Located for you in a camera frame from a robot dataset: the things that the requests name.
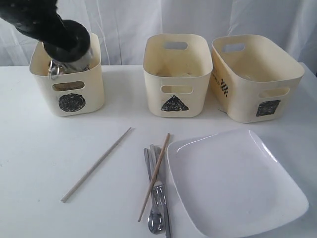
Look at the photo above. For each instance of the wooden chopstick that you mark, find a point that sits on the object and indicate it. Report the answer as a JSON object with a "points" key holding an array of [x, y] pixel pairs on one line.
{"points": [[154, 176], [93, 167]]}

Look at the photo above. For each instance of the cream bin with square mark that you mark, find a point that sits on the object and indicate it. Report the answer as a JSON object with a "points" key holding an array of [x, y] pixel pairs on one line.
{"points": [[253, 78]]}

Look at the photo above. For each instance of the steel fork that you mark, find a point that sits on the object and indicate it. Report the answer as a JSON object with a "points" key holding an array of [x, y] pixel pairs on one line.
{"points": [[153, 157]]}

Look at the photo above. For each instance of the steel spoon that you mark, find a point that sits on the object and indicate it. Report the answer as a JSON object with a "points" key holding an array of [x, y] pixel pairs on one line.
{"points": [[155, 219]]}

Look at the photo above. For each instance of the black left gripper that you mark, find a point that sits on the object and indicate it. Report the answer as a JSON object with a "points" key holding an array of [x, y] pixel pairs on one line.
{"points": [[38, 19]]}

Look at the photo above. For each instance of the steel mug front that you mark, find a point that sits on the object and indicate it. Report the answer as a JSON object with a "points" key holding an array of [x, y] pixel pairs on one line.
{"points": [[59, 68]]}

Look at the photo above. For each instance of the white square plate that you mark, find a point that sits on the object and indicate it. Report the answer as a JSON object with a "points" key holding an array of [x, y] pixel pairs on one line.
{"points": [[232, 186]]}

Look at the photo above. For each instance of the cream bin with circle mark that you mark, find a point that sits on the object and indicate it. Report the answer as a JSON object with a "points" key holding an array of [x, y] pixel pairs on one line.
{"points": [[73, 93]]}

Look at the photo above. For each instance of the steel knife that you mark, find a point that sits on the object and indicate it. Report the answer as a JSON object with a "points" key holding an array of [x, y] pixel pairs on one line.
{"points": [[166, 210]]}

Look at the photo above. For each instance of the cream bin with triangle mark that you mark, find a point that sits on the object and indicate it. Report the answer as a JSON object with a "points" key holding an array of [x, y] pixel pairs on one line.
{"points": [[177, 70]]}

